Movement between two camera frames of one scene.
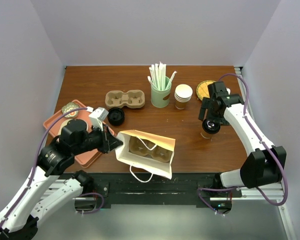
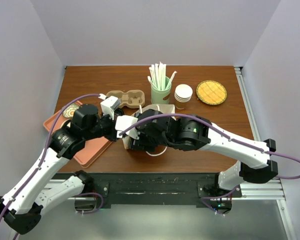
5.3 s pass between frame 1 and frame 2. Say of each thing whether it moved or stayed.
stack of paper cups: stayed
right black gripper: moved
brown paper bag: moved
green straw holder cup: stayed
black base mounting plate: stayed
